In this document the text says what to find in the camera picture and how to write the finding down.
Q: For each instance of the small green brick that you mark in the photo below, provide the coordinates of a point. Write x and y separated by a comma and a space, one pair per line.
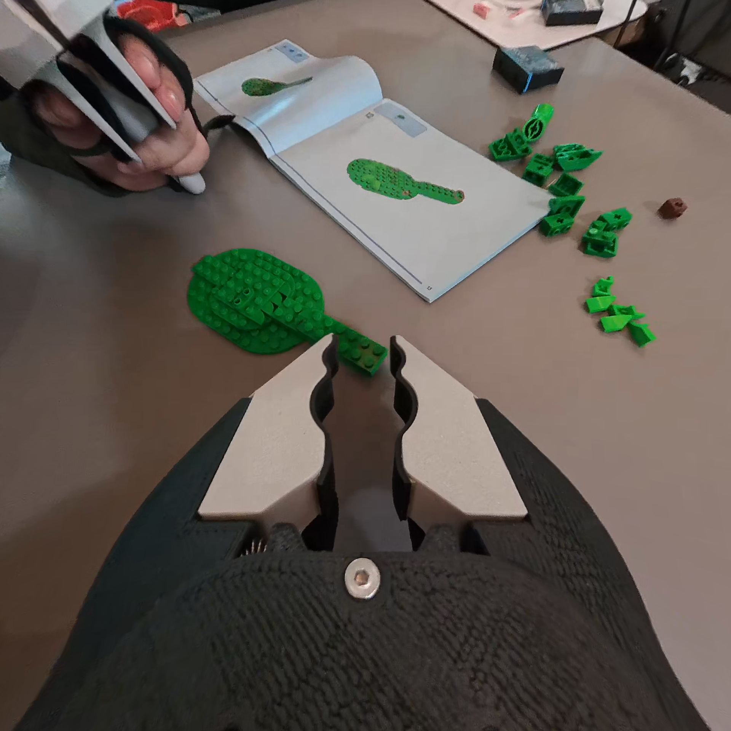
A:
615, 220

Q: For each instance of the white instruction booklet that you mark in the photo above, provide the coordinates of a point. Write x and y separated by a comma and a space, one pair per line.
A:
457, 240

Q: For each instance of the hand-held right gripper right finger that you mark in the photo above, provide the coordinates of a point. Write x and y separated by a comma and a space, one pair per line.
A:
462, 457

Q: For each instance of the person's left hand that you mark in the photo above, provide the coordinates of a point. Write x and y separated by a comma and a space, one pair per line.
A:
171, 154

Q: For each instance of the small pink block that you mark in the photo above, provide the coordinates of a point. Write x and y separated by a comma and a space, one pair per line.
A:
482, 8
519, 14

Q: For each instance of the black battery with blue edge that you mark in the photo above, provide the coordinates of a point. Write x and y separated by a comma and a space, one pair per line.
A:
528, 68

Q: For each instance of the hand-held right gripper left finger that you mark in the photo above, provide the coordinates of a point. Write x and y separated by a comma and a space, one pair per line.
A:
268, 457

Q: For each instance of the green brick with cross hole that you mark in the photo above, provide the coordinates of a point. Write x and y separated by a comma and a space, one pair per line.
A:
599, 243

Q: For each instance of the small brown brick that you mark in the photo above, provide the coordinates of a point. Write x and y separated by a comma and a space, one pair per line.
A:
672, 208

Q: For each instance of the plain black battery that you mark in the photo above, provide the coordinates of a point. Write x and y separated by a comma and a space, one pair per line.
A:
571, 11

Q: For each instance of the green brick paddle model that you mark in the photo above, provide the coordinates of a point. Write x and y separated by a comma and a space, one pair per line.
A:
251, 302

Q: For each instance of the cluster of green bricks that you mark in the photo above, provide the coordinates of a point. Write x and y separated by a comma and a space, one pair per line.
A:
548, 165

